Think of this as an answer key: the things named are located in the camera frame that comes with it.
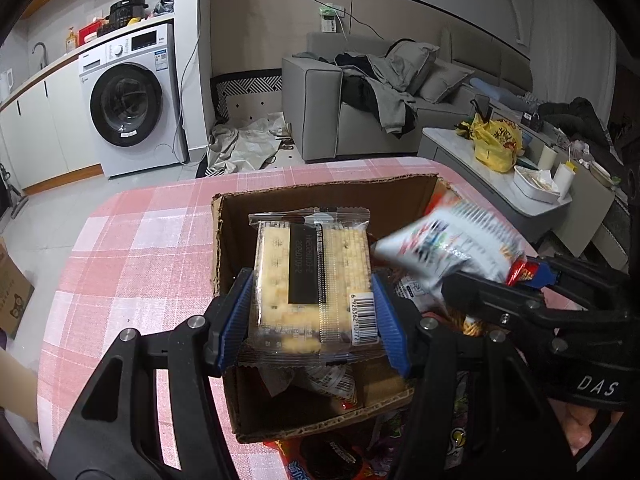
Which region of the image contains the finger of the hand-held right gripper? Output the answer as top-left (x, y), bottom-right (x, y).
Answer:
top-left (441, 270), bottom-right (552, 341)
top-left (524, 255), bottom-right (632, 302)

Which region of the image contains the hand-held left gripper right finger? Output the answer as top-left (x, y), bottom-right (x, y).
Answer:
top-left (370, 275), bottom-right (577, 480)

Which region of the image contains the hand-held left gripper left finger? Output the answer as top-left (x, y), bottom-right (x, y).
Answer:
top-left (47, 267), bottom-right (257, 480)

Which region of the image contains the white silver snack bag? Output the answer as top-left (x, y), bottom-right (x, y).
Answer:
top-left (375, 200), bottom-right (543, 289)

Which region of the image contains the clear cracker packet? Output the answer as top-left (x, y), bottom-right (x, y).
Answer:
top-left (237, 206), bottom-right (387, 367)

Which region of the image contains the brown cardboard box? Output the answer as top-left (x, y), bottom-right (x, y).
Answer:
top-left (210, 174), bottom-right (453, 444)

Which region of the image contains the person's right hand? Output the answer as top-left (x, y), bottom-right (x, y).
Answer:
top-left (550, 400), bottom-right (627, 457)

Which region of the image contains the red orange snack bag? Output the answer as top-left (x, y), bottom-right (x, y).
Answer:
top-left (440, 307), bottom-right (484, 339)

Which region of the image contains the small white snack packet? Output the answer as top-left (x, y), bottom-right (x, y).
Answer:
top-left (392, 275), bottom-right (444, 314)

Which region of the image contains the white rectangular container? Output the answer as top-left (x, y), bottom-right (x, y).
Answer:
top-left (512, 165), bottom-right (561, 206)

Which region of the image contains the white barcode snack packet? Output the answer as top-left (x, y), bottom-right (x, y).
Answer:
top-left (260, 362), bottom-right (359, 407)

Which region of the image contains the purple snack bag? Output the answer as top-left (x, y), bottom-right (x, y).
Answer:
top-left (369, 410), bottom-right (417, 480)

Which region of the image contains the pink checkered tablecloth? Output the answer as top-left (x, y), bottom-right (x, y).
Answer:
top-left (37, 157), bottom-right (540, 480)

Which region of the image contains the green yellow snack packet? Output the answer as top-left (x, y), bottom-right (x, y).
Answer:
top-left (450, 375), bottom-right (474, 480)

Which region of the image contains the yellow plastic bag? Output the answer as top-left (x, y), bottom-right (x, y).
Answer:
top-left (455, 115), bottom-right (524, 174)

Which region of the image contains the dark clothes heap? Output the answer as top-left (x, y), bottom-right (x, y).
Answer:
top-left (537, 97), bottom-right (622, 147)

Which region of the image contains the white coffee table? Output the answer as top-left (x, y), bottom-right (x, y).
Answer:
top-left (417, 127), bottom-right (574, 241)

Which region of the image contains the white crumpled floor cloth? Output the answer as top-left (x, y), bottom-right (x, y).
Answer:
top-left (204, 112), bottom-right (297, 177)

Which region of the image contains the light blue bolster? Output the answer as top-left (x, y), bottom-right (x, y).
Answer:
top-left (470, 77), bottom-right (532, 107)

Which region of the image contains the grey sofa pillow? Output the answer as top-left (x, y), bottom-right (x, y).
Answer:
top-left (417, 62), bottom-right (476, 107)

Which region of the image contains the grey sofa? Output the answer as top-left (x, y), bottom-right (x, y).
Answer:
top-left (281, 31), bottom-right (532, 164)

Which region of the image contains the black white patterned panel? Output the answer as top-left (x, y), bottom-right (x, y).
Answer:
top-left (210, 74), bottom-right (284, 127)

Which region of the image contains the printed cardboard box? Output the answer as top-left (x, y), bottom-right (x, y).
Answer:
top-left (0, 237), bottom-right (36, 341)

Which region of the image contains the grey clothes heap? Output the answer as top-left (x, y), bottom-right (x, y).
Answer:
top-left (334, 40), bottom-right (442, 139)

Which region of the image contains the white washing machine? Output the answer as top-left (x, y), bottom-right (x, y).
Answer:
top-left (77, 22), bottom-right (190, 179)

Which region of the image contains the white kitchen base cabinet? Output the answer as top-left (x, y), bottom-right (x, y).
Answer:
top-left (0, 60), bottom-right (103, 196)

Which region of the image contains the red box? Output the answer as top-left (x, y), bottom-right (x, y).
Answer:
top-left (77, 17), bottom-right (106, 44)

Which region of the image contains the black pressure cooker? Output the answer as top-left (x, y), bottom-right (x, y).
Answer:
top-left (109, 0), bottom-right (149, 29)

